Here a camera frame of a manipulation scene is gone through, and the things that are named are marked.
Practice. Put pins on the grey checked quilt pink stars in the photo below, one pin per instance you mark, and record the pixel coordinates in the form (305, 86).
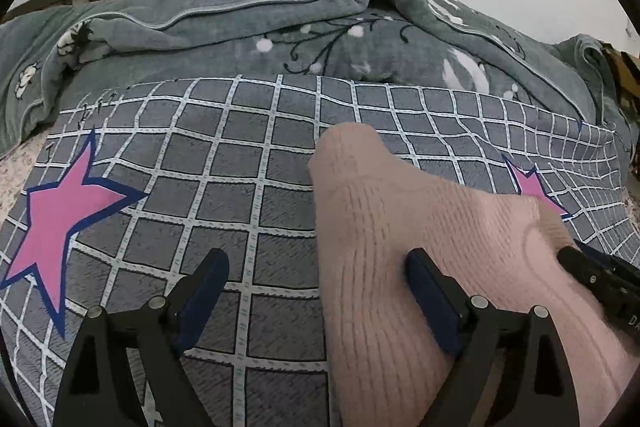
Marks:
(225, 157)

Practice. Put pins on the grey-green floral fleece blanket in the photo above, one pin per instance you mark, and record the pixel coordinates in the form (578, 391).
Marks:
(225, 27)

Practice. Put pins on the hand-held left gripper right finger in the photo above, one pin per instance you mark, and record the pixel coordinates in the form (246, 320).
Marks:
(432, 297)

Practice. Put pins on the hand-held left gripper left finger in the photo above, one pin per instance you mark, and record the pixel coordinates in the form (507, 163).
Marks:
(205, 292)

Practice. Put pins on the pink ribbed knit sweater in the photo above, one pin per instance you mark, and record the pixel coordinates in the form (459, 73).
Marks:
(380, 257)

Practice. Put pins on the beige speckled bed sheet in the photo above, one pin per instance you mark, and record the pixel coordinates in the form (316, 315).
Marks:
(20, 177)

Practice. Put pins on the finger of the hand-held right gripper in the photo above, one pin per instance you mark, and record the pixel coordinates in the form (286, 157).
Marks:
(580, 267)
(600, 257)

